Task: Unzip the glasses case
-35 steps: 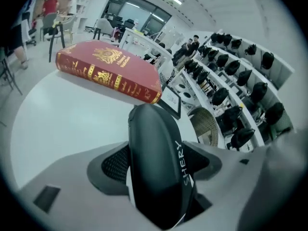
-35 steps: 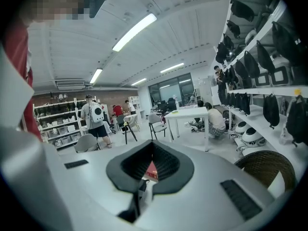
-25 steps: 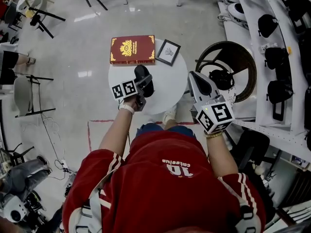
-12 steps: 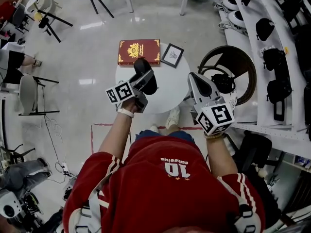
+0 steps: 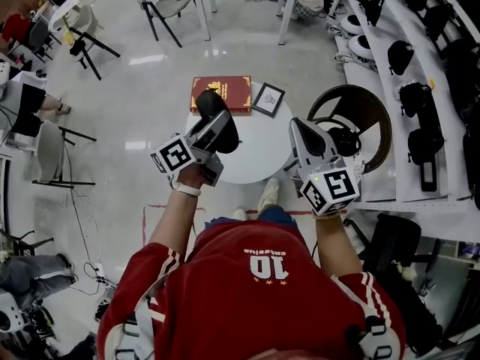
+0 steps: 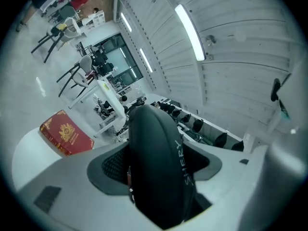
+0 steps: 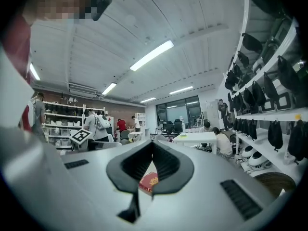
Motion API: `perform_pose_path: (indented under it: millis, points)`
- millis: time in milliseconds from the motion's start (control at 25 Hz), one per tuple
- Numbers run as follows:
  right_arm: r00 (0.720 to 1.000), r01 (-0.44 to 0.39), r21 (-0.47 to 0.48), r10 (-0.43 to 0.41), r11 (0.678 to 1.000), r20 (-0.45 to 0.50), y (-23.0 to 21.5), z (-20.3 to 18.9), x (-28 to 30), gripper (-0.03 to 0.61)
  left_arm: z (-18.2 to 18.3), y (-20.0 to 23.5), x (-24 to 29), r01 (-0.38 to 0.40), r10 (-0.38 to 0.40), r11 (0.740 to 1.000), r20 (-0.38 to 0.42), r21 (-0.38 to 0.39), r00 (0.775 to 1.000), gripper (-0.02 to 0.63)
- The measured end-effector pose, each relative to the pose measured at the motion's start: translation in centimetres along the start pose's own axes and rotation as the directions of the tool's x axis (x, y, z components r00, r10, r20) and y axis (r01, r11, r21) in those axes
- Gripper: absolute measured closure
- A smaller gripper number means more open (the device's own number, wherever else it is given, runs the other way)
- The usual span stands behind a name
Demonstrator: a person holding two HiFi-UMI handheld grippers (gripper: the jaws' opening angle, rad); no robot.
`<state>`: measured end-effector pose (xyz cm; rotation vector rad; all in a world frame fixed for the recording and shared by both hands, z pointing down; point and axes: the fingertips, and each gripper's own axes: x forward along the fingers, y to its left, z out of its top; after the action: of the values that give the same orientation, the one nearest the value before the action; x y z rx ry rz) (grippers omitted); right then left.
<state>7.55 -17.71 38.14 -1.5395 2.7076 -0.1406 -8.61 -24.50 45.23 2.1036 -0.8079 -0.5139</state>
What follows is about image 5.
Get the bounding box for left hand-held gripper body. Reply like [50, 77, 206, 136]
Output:
[149, 134, 226, 188]

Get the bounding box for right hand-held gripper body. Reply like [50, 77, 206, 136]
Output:
[295, 154, 361, 218]

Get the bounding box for person's right forearm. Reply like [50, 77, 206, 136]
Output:
[313, 211, 364, 278]

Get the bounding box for person's left forearm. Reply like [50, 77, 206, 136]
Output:
[148, 163, 211, 255]

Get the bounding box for black headset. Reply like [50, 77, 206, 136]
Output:
[325, 125, 363, 158]

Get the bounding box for white speckled seat cushion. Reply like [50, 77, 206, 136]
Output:
[348, 150, 368, 184]

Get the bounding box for white wristband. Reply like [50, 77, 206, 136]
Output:
[175, 183, 203, 197]

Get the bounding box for round white side table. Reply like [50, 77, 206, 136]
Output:
[185, 80, 296, 186]

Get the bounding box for red gold hardcover book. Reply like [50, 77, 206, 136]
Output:
[189, 75, 253, 116]

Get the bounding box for person's right white shoe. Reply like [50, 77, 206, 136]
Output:
[257, 178, 281, 212]

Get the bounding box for person's blue shorts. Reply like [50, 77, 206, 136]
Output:
[205, 205, 300, 236]

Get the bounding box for dark wicker chair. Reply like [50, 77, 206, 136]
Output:
[290, 84, 393, 182]

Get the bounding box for white shelving unit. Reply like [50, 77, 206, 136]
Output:
[333, 0, 480, 214]

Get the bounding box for black padded swivel chair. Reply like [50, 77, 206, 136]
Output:
[343, 212, 444, 356]

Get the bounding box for white round device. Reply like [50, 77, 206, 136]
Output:
[93, 286, 118, 323]
[346, 34, 376, 62]
[339, 13, 365, 37]

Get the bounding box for row of black bags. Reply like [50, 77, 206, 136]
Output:
[350, 0, 480, 209]

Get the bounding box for small white plush toy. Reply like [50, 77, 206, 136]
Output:
[391, 260, 418, 284]

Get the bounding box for grey chair black legs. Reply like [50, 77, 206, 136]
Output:
[130, 0, 198, 49]
[31, 121, 98, 190]
[61, 4, 122, 82]

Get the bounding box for person's red shirt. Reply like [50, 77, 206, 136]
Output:
[96, 219, 408, 360]

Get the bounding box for black picture frame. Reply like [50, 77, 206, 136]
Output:
[250, 82, 286, 119]

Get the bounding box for white harness strap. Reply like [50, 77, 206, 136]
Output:
[346, 315, 397, 360]
[114, 294, 155, 360]

